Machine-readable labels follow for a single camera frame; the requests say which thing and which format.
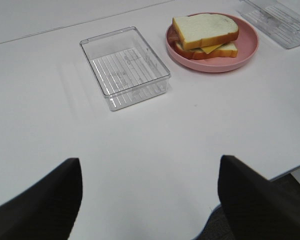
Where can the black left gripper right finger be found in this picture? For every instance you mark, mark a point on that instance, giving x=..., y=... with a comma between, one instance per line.
x=255, y=208

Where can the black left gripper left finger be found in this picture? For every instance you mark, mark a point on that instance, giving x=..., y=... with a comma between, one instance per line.
x=48, y=209

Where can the bread slice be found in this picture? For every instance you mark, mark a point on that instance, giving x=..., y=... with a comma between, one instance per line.
x=230, y=51
x=205, y=29

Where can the yellow cheese slice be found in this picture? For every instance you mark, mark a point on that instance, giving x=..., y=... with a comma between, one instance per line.
x=214, y=49

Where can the left clear plastic tray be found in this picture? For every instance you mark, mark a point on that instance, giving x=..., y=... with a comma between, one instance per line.
x=126, y=68

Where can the clear plastic tray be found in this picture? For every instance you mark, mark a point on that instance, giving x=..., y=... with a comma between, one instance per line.
x=278, y=19
x=126, y=68

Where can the pink round plate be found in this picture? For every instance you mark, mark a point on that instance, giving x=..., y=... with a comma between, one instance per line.
x=247, y=44

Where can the right clear plastic tray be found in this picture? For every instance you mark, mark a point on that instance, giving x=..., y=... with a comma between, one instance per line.
x=278, y=19

